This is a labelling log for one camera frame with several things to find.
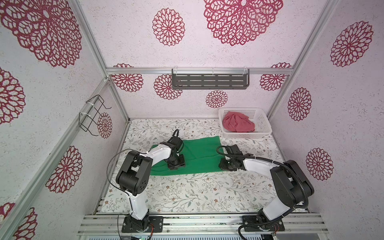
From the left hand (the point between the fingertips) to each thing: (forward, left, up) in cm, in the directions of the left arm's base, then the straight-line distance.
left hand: (181, 169), depth 93 cm
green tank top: (+9, -13, +1) cm, 16 cm away
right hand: (+2, -24, +1) cm, 25 cm away
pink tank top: (+34, -41, +6) cm, 54 cm away
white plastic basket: (+35, -63, -3) cm, 72 cm away
